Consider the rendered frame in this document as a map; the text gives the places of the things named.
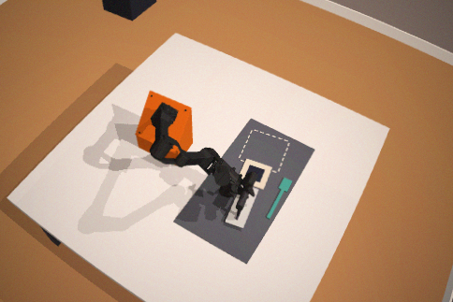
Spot teal flat trowel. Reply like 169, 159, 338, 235
267, 177, 292, 219

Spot tan rectangular tile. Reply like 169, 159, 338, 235
240, 159, 272, 189

